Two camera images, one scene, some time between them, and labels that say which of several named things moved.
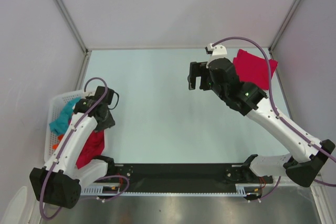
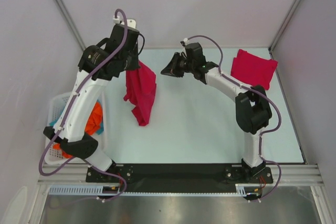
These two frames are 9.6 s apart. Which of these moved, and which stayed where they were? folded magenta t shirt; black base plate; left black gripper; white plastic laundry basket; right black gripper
Moved: right black gripper; left black gripper
Stayed: white plastic laundry basket; folded magenta t shirt; black base plate
